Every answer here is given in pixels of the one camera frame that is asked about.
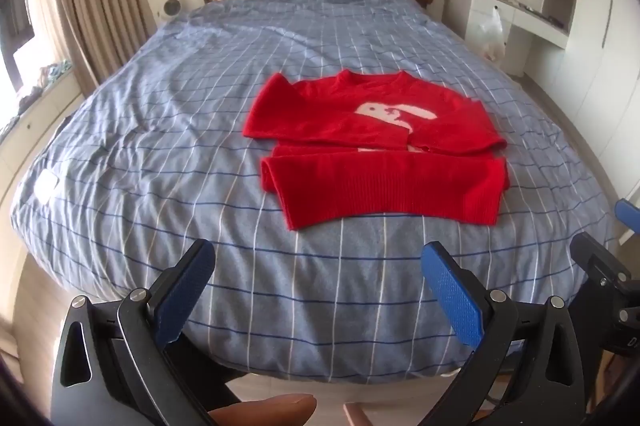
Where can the person's left hand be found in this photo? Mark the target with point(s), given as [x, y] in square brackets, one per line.
[270, 410]

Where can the small round fan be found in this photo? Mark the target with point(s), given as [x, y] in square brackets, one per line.
[172, 8]

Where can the red knit sweater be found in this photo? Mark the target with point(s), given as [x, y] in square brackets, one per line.
[380, 166]

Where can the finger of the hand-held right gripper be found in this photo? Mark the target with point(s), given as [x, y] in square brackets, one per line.
[628, 212]
[595, 253]

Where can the white wardrobe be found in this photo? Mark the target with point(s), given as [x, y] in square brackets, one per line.
[600, 6]

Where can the clear plastic bag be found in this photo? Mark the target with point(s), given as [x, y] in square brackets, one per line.
[492, 34]

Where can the window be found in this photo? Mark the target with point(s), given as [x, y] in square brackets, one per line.
[17, 21]

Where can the pile of clothes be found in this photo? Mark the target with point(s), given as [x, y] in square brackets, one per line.
[42, 79]

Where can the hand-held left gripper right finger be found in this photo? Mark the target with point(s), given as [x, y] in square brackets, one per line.
[452, 293]

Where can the blue plaid duvet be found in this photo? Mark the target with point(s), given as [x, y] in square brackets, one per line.
[200, 146]

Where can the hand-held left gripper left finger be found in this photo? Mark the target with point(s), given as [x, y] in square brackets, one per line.
[182, 291]

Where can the white desk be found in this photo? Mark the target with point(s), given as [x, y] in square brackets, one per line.
[505, 14]

